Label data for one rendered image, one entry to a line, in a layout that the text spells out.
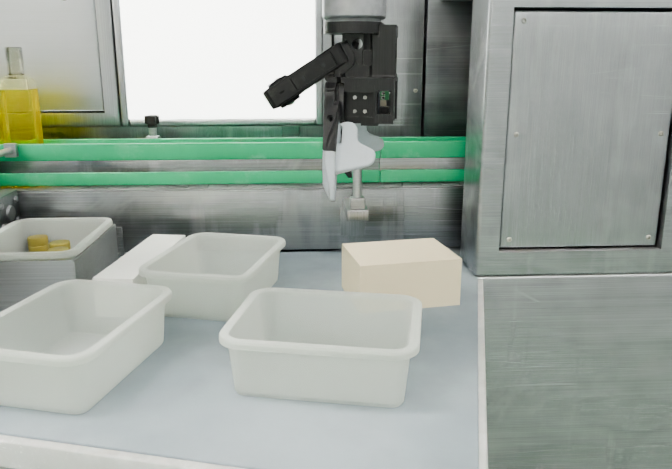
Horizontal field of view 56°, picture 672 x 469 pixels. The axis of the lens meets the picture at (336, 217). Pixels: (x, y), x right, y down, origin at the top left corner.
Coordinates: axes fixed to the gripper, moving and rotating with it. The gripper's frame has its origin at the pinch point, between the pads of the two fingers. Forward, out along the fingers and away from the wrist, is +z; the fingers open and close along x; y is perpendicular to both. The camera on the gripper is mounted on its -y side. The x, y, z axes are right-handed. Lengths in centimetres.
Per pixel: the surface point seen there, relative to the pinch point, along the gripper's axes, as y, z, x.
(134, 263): -33.7, 15.2, 11.4
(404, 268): 8.2, 14.5, 13.7
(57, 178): -59, 6, 32
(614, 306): 45, 27, 36
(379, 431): 7.6, 21.1, -19.3
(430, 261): 12.0, 13.7, 15.2
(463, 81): 18, -11, 68
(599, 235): 41, 14, 36
